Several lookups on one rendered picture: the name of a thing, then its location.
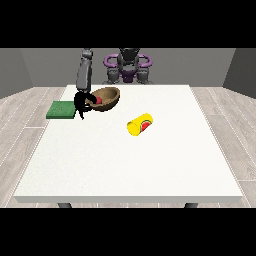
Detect green square pad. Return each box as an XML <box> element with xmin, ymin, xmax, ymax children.
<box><xmin>45</xmin><ymin>100</ymin><xmax>77</xmax><ymax>120</ymax></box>

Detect brown wooden bowl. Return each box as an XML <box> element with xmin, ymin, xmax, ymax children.
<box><xmin>85</xmin><ymin>86</ymin><xmax>121</xmax><ymax>113</ymax></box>

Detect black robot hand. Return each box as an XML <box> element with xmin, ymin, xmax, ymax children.
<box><xmin>73</xmin><ymin>90</ymin><xmax>98</xmax><ymax>121</ymax></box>

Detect grey robot trunk purple rings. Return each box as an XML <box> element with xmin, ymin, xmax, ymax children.
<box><xmin>101</xmin><ymin>48</ymin><xmax>155</xmax><ymax>86</ymax></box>

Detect yellow cup with melon print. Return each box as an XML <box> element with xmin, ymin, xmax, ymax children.
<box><xmin>126</xmin><ymin>112</ymin><xmax>154</xmax><ymax>137</ymax></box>

